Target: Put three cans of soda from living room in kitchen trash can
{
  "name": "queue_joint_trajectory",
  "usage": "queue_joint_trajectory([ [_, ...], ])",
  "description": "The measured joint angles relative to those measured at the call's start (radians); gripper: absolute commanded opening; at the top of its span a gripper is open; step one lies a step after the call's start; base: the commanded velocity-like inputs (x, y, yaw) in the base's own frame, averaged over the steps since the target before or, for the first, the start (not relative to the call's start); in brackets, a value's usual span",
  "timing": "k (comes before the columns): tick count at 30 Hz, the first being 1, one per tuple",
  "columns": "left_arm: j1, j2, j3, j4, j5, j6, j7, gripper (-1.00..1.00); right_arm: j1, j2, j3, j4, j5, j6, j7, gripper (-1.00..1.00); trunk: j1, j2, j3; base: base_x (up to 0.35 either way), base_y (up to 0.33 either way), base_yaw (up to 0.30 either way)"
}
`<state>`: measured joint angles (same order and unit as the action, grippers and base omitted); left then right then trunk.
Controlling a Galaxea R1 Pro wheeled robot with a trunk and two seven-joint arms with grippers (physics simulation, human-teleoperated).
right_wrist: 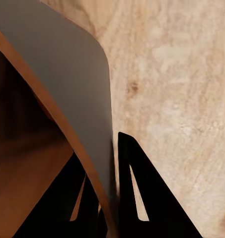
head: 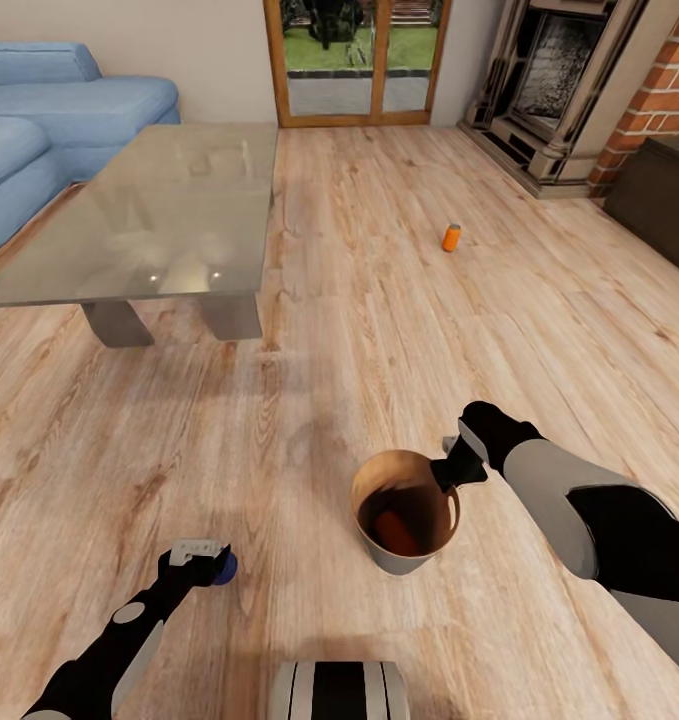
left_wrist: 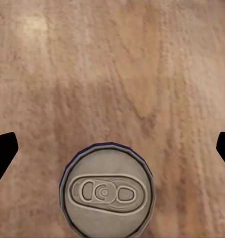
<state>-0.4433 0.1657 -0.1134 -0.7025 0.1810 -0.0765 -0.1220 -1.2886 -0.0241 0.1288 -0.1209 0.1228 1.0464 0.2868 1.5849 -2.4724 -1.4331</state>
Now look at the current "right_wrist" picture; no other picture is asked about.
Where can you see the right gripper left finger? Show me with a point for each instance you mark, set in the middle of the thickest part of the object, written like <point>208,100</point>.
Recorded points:
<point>50,218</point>

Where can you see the trash can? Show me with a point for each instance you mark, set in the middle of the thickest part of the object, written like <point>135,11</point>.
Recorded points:
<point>42,51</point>

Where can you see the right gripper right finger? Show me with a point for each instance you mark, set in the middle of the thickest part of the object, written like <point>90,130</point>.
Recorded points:
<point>167,219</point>

